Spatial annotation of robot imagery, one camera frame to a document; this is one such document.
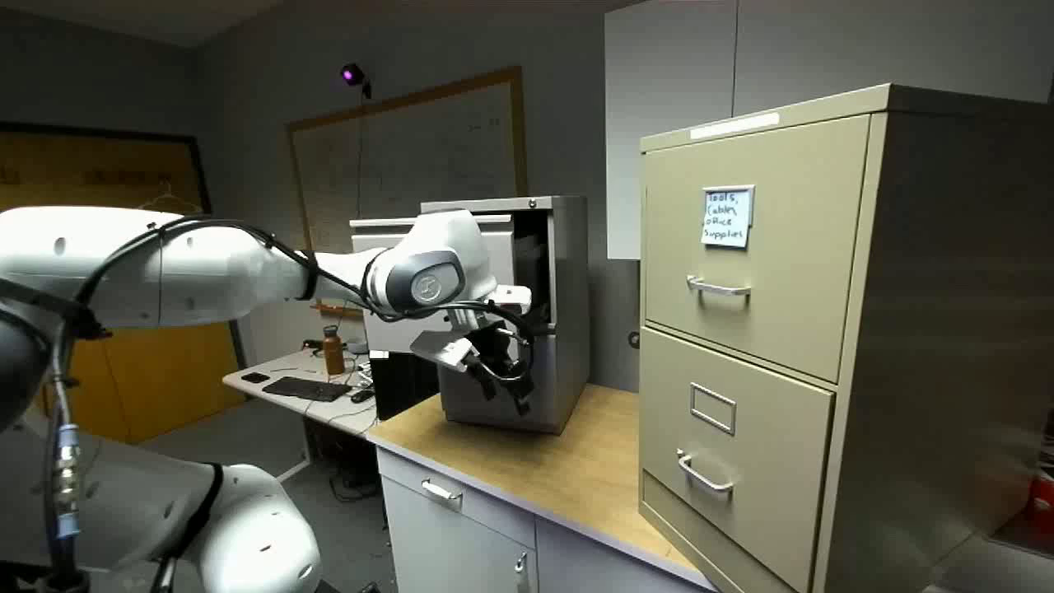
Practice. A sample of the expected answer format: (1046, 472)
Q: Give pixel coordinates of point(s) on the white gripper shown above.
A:
(456, 349)

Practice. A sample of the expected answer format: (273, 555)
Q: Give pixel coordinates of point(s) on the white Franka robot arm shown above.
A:
(184, 269)

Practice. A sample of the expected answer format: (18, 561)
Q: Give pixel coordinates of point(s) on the small chrome drawer pull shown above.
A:
(442, 491)

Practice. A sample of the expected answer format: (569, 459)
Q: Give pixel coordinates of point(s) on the beige drawer with note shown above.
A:
(769, 317)

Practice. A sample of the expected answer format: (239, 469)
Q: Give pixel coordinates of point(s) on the beige drawer with label holder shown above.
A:
(759, 516)

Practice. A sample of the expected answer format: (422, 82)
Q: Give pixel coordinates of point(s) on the wooden top grey base cabinet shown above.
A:
(548, 461)

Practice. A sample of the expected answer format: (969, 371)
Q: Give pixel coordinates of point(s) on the grey metal filing cabinet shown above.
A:
(560, 308)

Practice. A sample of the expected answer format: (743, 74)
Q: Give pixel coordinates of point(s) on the brown bottle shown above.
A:
(335, 353)

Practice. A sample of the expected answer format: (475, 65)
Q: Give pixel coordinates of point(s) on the black keyboard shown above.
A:
(309, 391)

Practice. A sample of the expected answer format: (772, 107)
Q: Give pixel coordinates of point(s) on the grey office desk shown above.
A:
(273, 401)

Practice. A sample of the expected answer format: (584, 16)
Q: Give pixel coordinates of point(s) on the wood framed whiteboard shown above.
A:
(438, 152)

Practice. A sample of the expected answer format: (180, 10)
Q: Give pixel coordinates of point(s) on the small black desk item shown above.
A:
(255, 376)

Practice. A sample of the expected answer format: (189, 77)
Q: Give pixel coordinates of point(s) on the white paper note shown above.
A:
(730, 216)

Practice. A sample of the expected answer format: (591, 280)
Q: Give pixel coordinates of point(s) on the beige metal filing cabinet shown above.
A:
(944, 329)

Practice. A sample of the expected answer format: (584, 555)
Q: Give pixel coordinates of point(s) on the yellow cork board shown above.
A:
(101, 170)

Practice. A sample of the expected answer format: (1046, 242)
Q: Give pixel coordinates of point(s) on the red object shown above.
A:
(1042, 495)

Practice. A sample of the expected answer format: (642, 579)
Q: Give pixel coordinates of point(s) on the camera with purple light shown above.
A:
(354, 77)

